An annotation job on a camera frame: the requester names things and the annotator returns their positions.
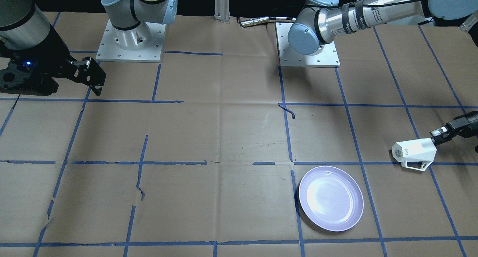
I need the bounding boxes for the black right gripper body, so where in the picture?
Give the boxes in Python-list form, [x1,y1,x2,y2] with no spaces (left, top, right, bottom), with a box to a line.
[0,26,106,96]

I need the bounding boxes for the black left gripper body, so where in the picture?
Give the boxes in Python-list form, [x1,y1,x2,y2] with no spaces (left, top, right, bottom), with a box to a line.
[447,112,478,141]

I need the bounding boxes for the white faceted cup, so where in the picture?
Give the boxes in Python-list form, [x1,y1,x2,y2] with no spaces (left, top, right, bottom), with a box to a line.
[391,138,437,172]

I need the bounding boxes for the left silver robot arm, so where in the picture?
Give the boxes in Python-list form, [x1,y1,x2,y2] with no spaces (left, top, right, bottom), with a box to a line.
[279,0,477,159]

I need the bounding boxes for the lavender plate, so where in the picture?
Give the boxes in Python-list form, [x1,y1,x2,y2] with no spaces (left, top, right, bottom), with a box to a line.
[298,165,365,232]

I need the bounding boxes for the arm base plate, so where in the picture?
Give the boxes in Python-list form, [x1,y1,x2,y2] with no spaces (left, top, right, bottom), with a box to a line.
[96,21,167,63]
[275,22,341,68]

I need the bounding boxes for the aluminium frame post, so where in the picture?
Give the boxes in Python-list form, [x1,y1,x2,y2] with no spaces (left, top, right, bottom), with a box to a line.
[214,0,230,24]

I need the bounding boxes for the silver cable connector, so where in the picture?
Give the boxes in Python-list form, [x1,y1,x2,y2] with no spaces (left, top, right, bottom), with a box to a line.
[237,16,297,28]

